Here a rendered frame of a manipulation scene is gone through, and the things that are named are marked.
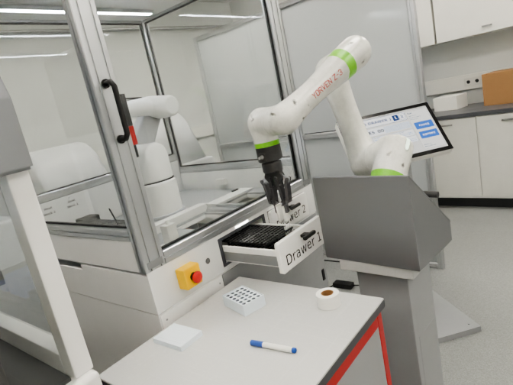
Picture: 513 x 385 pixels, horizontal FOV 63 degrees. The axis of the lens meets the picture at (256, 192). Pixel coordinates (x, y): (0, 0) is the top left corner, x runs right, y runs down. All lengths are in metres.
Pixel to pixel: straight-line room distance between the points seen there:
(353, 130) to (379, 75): 1.33
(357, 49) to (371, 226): 0.64
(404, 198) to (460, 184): 2.99
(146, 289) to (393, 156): 0.97
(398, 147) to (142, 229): 0.94
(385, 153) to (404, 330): 0.65
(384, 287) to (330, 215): 0.32
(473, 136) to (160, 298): 3.37
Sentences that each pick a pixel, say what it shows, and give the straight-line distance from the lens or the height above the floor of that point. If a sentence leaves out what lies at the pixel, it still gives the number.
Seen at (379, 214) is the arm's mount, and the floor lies 0.95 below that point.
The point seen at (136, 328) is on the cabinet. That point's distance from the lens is 1.59.
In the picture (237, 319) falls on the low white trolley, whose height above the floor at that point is 0.76.
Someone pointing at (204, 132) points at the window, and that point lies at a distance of 1.56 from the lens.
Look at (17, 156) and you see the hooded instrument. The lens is 0.91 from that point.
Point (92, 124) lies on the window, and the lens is 1.38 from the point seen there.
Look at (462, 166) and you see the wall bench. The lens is 4.30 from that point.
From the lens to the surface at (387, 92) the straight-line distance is 3.01.
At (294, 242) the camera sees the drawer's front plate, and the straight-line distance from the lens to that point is 1.46.
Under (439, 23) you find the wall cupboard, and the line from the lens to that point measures 4.59.
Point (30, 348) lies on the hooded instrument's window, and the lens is 0.97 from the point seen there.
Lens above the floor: 1.40
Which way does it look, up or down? 13 degrees down
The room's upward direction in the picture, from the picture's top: 12 degrees counter-clockwise
